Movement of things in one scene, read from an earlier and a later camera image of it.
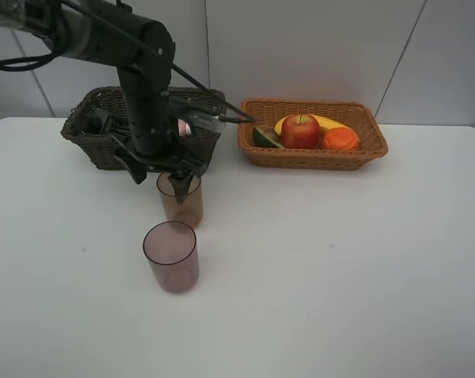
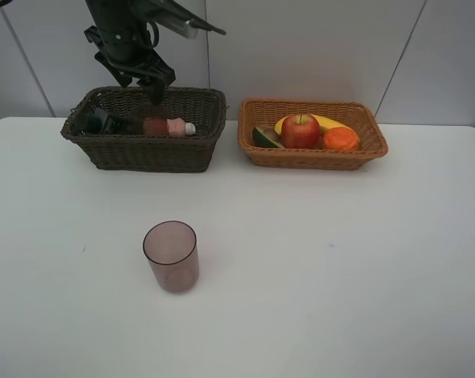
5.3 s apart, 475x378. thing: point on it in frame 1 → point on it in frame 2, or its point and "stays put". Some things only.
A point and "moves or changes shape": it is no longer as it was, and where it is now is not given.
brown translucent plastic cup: [190, 209] moves or changes shape
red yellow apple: [300, 131] stays put
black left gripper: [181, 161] → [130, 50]
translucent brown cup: [171, 249] stays put
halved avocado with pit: [266, 138] stays put
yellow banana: [325, 124] stays put
